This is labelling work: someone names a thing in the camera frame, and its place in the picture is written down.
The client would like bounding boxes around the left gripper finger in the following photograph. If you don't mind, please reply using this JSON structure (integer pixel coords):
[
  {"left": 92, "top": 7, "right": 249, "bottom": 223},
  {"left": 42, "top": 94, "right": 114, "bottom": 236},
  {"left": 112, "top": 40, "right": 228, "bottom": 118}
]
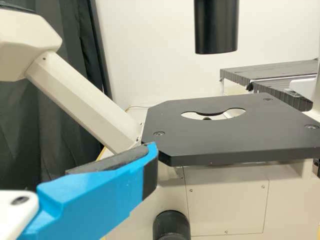
[{"left": 17, "top": 141, "right": 160, "bottom": 240}]

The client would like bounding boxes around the cream microscope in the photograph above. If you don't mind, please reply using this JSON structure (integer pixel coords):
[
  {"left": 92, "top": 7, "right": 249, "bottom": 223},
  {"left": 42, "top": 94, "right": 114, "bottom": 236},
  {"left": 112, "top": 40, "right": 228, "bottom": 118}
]
[{"left": 0, "top": 0, "right": 320, "bottom": 240}]

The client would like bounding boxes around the black platform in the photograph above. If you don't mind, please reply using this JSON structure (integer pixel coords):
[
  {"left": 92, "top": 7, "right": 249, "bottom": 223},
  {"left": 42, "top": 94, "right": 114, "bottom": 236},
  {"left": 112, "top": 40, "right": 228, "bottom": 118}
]
[
  {"left": 247, "top": 82, "right": 315, "bottom": 112},
  {"left": 219, "top": 59, "right": 320, "bottom": 85}
]

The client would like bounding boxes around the white pipette stand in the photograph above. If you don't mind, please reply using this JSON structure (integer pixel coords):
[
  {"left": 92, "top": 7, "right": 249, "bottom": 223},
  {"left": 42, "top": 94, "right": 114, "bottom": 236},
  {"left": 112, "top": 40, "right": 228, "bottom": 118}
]
[{"left": 287, "top": 77, "right": 317, "bottom": 98}]

